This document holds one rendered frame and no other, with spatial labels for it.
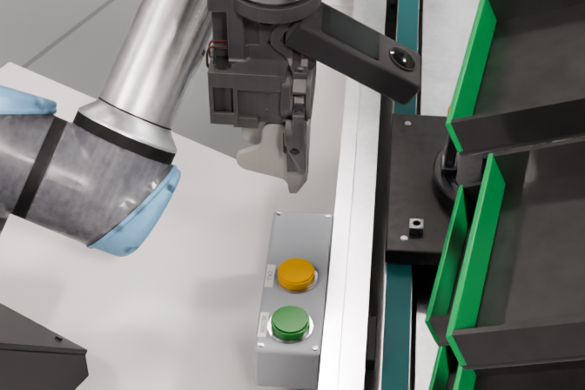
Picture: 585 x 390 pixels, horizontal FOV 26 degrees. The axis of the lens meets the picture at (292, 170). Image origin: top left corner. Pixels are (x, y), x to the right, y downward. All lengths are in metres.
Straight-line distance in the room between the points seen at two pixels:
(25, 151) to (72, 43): 2.05
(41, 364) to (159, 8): 0.39
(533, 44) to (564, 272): 0.19
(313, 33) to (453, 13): 0.89
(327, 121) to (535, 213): 1.09
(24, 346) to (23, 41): 2.16
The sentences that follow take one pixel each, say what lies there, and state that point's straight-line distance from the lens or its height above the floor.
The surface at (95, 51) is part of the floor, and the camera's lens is 3.34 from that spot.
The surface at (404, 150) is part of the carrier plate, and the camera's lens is 1.52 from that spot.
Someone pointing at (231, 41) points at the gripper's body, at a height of 1.38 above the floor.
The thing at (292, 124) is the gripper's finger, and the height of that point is 1.32.
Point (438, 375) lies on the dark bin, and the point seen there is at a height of 1.21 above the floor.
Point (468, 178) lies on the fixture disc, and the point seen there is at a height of 0.99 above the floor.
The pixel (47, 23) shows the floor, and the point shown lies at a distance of 3.46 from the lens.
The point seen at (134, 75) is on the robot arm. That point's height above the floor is 1.15.
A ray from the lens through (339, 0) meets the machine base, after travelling 1.97.
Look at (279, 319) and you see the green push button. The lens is 1.33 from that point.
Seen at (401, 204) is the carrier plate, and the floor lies 0.97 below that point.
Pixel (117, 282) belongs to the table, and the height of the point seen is 0.86.
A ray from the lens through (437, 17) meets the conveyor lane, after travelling 1.84.
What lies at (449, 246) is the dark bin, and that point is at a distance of 0.85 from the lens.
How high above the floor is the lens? 1.97
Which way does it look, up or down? 42 degrees down
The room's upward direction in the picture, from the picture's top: straight up
